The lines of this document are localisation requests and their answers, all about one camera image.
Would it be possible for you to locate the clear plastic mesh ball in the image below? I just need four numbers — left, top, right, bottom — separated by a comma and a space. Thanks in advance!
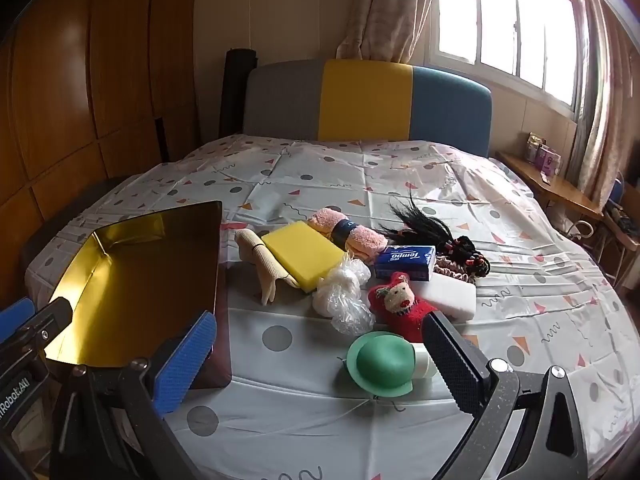
312, 252, 376, 336

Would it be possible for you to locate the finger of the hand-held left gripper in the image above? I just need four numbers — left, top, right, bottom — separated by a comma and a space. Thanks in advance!
25, 297, 73, 346
0, 297, 36, 333

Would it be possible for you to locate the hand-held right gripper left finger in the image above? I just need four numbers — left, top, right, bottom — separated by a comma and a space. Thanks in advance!
50, 310, 218, 480

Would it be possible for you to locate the wooden wardrobe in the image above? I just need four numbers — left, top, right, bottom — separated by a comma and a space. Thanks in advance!
0, 0, 201, 306

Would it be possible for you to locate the printed bedsheet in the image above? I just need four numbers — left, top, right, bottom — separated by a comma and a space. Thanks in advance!
25, 134, 628, 480

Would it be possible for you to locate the yellow sponge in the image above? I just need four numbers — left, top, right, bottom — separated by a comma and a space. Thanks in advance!
261, 220, 342, 295

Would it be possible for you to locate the wooden side desk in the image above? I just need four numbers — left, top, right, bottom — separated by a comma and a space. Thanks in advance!
495, 150, 606, 221

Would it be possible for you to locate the blue tissue pack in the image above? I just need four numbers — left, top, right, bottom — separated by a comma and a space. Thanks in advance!
372, 245, 437, 282

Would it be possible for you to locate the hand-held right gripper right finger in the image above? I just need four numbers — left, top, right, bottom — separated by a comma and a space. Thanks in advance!
421, 310, 591, 480

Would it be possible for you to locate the white foam sponge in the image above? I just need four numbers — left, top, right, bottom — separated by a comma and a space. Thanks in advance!
417, 272, 477, 322

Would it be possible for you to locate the black rolled mat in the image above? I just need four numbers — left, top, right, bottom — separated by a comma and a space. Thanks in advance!
220, 49, 258, 137

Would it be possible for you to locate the beige patterned curtain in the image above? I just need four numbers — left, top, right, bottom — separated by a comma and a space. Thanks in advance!
565, 0, 640, 206
336, 0, 441, 63

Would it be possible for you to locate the pink satin scrunchie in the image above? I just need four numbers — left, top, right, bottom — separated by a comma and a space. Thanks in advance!
432, 255, 476, 283

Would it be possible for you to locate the green hat-shaped cap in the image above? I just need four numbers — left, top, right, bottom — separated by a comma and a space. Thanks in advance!
346, 331, 416, 398

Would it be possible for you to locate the dark red gold-lined box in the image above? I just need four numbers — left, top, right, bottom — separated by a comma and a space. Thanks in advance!
44, 200, 233, 391

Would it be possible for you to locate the grey yellow blue headboard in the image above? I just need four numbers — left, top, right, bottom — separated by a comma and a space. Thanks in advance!
242, 58, 493, 158

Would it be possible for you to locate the black beaded wig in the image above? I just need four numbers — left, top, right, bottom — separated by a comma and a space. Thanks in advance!
377, 187, 492, 278

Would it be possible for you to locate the white roll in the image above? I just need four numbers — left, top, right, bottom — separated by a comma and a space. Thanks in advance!
412, 344, 441, 381

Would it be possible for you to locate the pink towel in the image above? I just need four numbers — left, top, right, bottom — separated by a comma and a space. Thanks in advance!
306, 206, 388, 265

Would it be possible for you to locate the white cable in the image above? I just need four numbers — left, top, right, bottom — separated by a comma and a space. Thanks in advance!
565, 220, 596, 241

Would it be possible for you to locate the barred window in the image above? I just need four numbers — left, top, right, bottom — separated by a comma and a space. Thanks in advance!
425, 0, 586, 121

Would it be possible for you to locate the beige knit cloth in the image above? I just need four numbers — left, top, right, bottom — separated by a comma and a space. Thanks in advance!
235, 230, 301, 306

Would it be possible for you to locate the red plush toy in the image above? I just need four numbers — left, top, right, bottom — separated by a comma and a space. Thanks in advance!
368, 271, 438, 345

